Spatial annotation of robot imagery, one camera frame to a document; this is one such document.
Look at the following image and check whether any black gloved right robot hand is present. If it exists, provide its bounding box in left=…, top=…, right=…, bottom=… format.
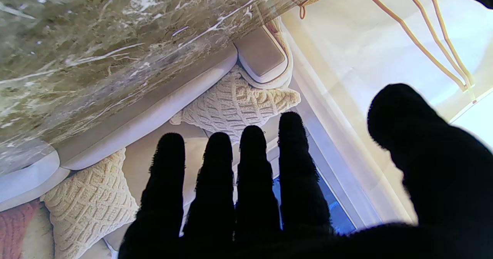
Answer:
left=119, top=84, right=493, bottom=259

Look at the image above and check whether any beige sofa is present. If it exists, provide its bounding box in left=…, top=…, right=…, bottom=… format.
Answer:
left=0, top=18, right=295, bottom=259

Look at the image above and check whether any pink knitted pillow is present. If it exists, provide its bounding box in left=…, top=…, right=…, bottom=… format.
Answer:
left=0, top=199, right=42, bottom=259

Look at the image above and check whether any cream knitted pillow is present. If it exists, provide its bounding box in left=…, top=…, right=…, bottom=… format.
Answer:
left=40, top=148, right=139, bottom=259
left=169, top=69, right=302, bottom=142

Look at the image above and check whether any sheer cream curtain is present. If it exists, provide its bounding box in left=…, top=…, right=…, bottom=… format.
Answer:
left=281, top=9, right=418, bottom=225

